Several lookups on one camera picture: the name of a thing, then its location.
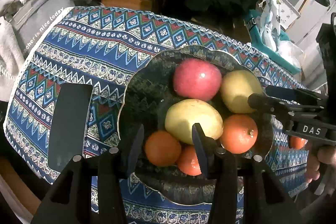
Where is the orange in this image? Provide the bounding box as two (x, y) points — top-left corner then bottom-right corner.
(144, 130), (182, 167)
(177, 145), (202, 176)
(289, 136), (307, 150)
(220, 114), (259, 154)

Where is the yellow green apple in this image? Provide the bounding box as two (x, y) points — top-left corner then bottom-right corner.
(220, 70), (263, 114)

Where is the red apple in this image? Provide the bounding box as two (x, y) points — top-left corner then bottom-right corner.
(173, 59), (222, 101)

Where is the person's right hand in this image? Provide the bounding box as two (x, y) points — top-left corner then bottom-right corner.
(305, 141), (335, 196)

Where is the clear plastic bag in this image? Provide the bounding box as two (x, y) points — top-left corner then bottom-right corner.
(277, 40), (306, 69)

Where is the teal storage box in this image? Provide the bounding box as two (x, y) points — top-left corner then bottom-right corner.
(244, 10), (301, 75)

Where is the white printed plastic bag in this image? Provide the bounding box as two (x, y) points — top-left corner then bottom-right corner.
(260, 0), (282, 50)

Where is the clear glass bowl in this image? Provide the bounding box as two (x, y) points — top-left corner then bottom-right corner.
(117, 46), (273, 206)

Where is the patterned blue tablecloth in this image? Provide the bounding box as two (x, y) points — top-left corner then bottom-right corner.
(3, 5), (310, 224)

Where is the grey towel pile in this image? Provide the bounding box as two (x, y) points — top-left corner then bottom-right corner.
(1, 0), (92, 102)

